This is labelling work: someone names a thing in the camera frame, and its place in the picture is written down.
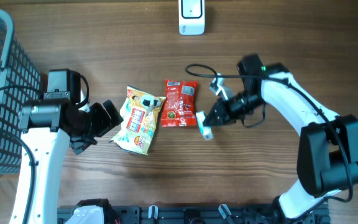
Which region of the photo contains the yellow wet wipes pack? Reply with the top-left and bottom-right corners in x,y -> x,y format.
111,86 -> 166,156

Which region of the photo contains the black left camera cable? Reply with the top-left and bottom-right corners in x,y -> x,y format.
0,85 -> 43,224

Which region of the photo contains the black right camera cable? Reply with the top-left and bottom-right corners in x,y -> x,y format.
184,63 -> 354,203

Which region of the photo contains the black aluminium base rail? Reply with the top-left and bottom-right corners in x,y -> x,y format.
57,203 -> 332,224

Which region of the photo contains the white barcode scanner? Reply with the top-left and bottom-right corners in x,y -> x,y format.
178,0 -> 206,35

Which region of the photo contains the red snack bag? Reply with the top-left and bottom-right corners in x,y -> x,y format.
161,80 -> 198,127

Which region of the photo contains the grey plastic shopping basket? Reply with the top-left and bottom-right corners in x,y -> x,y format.
0,10 -> 42,175

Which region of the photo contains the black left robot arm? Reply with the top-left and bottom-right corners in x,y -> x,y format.
10,68 -> 123,223

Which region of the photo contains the black camera cable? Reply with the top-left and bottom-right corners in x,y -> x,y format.
0,85 -> 43,224
184,63 -> 354,203

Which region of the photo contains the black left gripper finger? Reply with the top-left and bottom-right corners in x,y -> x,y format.
69,138 -> 98,155
103,100 -> 124,128

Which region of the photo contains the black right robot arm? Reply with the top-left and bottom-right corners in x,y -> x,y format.
202,54 -> 358,223

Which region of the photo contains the green packet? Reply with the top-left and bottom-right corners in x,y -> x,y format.
196,111 -> 213,140

